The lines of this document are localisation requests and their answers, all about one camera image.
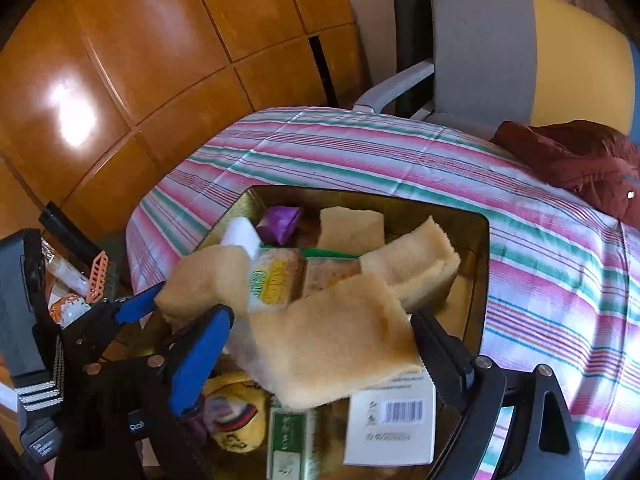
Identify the purple packet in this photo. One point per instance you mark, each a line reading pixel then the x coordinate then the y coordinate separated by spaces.
pixel 280 224

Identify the yellow cartoon snack packet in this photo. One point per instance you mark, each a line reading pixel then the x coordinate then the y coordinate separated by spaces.
pixel 235 420

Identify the wooden wardrobe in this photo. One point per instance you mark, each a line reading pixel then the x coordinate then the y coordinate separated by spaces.
pixel 150 60

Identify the maroon jacket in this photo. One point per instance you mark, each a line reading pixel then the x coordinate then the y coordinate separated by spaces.
pixel 575 160

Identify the yellow sponge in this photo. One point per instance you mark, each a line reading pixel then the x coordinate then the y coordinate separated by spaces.
pixel 425 255
pixel 330 345
pixel 350 227
pixel 200 280

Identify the black roll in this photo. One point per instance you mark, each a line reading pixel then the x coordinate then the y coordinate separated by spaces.
pixel 410 20

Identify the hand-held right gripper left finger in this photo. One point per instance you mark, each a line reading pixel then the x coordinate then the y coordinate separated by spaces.
pixel 200 360

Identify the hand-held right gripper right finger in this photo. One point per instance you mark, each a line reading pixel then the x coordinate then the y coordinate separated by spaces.
pixel 440 360

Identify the white foam block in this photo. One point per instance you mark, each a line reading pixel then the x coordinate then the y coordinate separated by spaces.
pixel 240 235

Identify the orange white packet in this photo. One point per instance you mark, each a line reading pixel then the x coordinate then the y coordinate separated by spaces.
pixel 67 307

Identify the white tube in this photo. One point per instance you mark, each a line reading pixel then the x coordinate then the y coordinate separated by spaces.
pixel 65 272

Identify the black cylindrical tool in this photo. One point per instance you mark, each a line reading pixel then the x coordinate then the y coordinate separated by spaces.
pixel 65 230

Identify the green white box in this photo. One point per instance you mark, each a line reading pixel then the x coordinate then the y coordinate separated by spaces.
pixel 290 445

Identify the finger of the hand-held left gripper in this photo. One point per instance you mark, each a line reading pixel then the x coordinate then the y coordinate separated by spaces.
pixel 137 305

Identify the green yellow printed box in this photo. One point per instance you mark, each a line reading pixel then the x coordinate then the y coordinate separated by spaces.
pixel 327 275

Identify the gold tray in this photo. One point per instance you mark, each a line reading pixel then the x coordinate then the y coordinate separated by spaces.
pixel 450 230

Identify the yellow green snack packet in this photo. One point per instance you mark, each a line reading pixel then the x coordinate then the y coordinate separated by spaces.
pixel 275 280

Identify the coral comb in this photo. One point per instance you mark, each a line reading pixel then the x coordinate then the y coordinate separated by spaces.
pixel 97 277

